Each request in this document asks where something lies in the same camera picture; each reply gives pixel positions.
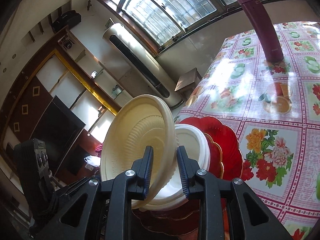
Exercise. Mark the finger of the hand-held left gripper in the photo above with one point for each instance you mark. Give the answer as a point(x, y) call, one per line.
point(75, 184)

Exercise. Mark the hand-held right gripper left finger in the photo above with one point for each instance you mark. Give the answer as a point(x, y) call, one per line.
point(148, 175)

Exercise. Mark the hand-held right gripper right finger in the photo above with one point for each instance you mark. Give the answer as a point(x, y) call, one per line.
point(183, 177)

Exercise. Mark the white bowl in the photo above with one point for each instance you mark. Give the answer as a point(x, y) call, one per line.
point(206, 155)
point(187, 140)

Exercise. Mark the cream ribbed bowl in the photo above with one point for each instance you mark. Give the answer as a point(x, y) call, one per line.
point(130, 135)

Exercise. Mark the red plate with gold print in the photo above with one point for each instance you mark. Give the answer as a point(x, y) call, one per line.
point(231, 145)

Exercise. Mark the clear plastic bag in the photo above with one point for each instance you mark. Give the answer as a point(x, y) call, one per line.
point(91, 160)

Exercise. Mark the red cloth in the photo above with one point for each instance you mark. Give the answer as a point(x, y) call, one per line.
point(99, 149)

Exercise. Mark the black television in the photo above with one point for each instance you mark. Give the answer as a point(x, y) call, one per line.
point(57, 130)

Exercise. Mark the green box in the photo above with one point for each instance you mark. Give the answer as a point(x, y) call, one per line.
point(117, 91)

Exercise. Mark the wooden stool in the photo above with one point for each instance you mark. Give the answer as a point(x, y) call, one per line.
point(187, 80)

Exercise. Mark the small white figurine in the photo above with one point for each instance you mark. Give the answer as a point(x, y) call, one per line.
point(94, 74)

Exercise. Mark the white tower air conditioner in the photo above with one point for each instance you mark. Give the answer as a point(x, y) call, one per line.
point(140, 60)

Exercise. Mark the black bag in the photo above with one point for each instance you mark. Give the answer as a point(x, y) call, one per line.
point(66, 20)

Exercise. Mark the barred window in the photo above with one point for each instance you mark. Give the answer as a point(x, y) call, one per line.
point(162, 10)

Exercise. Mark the maroon thermos bottle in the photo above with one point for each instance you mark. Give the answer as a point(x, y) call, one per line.
point(262, 25)

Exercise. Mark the wooden wall cabinet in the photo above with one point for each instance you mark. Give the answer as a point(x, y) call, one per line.
point(25, 97)

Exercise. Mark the black camera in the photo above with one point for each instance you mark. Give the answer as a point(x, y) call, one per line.
point(67, 43)

